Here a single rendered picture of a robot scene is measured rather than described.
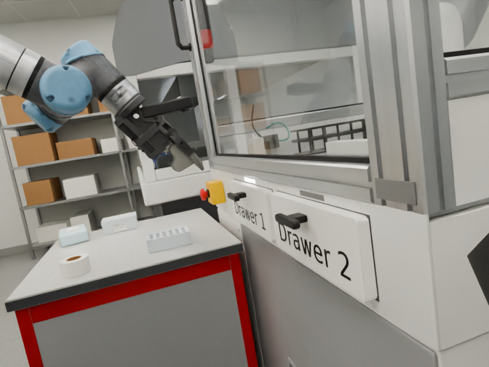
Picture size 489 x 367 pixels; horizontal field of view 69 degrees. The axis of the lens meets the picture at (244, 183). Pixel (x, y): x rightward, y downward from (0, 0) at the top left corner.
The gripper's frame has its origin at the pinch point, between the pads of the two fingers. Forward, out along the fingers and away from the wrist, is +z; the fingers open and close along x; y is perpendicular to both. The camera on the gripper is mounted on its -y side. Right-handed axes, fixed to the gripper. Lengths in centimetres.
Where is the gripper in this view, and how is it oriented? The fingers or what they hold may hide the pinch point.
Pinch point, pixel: (201, 164)
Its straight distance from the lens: 83.7
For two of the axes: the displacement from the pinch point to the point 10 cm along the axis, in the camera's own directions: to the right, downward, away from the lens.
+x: 3.0, 0.9, -9.5
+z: 6.7, 6.9, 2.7
